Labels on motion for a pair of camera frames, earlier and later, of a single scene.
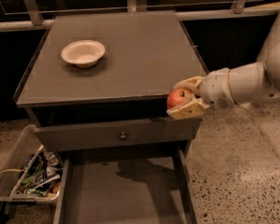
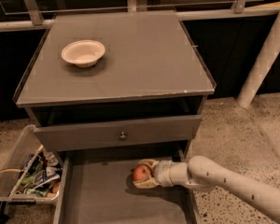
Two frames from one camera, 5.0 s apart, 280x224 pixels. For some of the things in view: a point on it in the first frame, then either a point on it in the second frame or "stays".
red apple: (178, 96) to (141, 173)
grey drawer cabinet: (99, 81) stays
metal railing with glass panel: (22, 7) stays
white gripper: (215, 87) to (162, 172)
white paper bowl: (83, 53) stays
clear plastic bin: (30, 174) stays
